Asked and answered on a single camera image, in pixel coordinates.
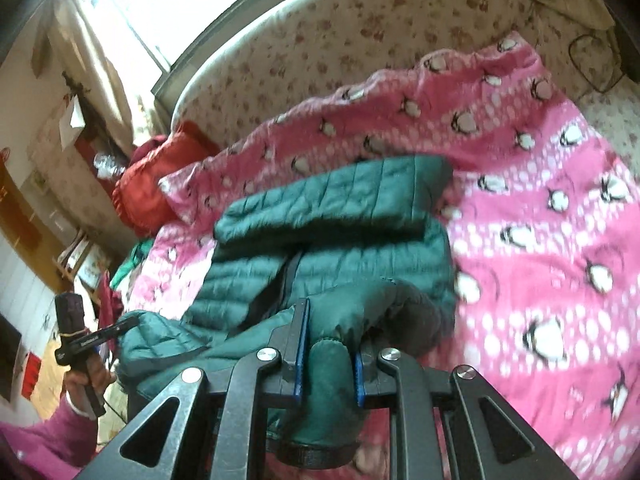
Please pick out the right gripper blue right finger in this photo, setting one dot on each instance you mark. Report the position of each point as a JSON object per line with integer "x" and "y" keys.
{"x": 364, "y": 366}

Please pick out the person's left hand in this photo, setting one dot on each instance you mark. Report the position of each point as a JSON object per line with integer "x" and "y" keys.
{"x": 94, "y": 376}

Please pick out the pink penguin fleece blanket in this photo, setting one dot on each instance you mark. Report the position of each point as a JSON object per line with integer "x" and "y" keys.
{"x": 542, "y": 218}

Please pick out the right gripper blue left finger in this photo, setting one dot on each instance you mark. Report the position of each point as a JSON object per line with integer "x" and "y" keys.
{"x": 294, "y": 353}

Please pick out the dark green puffer jacket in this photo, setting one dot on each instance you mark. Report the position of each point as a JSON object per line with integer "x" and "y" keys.
{"x": 361, "y": 245}

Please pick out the floral beige bed sheet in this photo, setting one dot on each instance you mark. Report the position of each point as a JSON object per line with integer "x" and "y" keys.
{"x": 307, "y": 48}

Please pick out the red ruffled pillow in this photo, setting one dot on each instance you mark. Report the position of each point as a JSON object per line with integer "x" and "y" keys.
{"x": 137, "y": 198}

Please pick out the bright green garment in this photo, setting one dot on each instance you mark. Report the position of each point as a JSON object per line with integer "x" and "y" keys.
{"x": 136, "y": 256}

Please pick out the pink sleeve forearm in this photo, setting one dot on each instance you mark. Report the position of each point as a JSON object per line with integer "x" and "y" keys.
{"x": 55, "y": 448}

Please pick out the beige curtain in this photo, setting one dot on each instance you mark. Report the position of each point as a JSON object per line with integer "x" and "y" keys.
{"x": 101, "y": 54}

